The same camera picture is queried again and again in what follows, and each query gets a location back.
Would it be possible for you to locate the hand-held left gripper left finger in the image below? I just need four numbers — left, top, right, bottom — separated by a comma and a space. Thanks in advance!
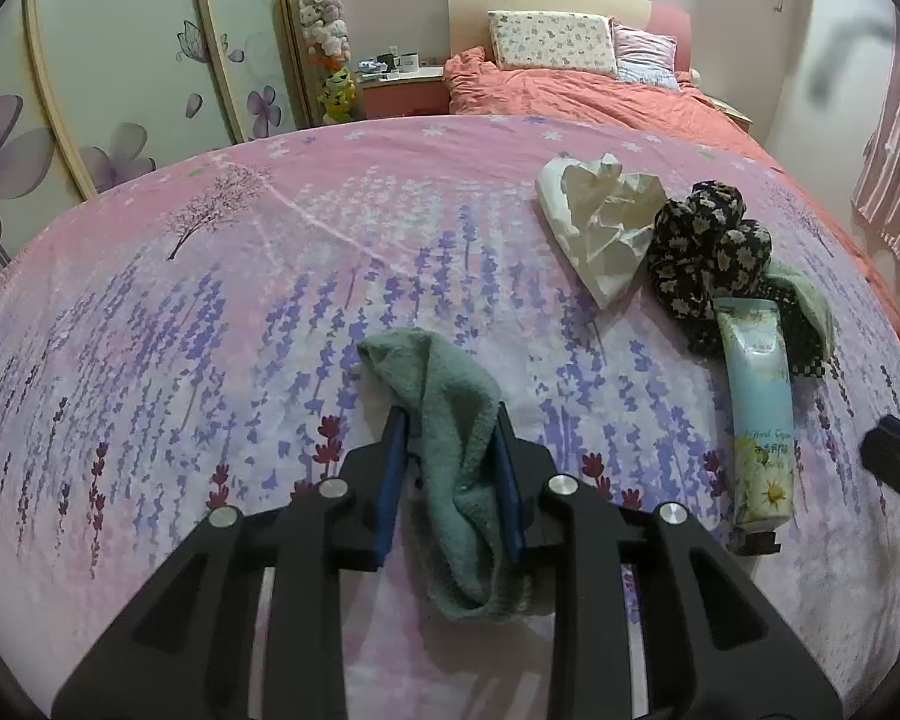
51, 405, 421, 720

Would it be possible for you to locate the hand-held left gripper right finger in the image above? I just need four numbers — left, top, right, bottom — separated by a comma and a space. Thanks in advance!
495, 401, 845, 720

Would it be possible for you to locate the green towel cloth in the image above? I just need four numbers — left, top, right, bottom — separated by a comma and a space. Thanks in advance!
358, 328, 557, 622

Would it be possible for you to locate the floral hand cream tube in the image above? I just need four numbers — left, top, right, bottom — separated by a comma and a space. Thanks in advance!
714, 296, 797, 557

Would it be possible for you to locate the green checkered cloth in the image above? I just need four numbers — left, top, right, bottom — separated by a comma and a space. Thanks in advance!
765, 259, 839, 381

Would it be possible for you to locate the white paper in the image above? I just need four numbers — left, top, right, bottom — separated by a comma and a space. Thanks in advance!
536, 154, 668, 311

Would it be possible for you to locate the black floral scrunchie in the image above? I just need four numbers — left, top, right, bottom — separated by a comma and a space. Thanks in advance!
649, 180, 775, 358

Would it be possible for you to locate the pink striped curtain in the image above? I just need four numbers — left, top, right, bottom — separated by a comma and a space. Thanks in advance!
851, 15, 900, 280

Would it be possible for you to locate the pink nightstand with book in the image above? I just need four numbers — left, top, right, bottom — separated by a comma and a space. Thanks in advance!
707, 94, 755, 130

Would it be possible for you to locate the pink nightstand with mugs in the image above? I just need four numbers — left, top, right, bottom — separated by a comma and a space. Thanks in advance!
356, 64, 451, 121

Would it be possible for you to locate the hanging plush toy column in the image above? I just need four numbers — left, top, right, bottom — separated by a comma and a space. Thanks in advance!
296, 0, 362, 125

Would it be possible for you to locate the floral white pillow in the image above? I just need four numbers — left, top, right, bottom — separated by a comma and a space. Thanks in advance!
487, 10, 617, 77

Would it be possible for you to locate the striped purple pillow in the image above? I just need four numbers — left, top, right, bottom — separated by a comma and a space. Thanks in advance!
611, 22, 681, 88

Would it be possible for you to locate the wardrobe with purple flowers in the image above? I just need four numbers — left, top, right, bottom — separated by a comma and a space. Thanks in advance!
0, 0, 310, 301

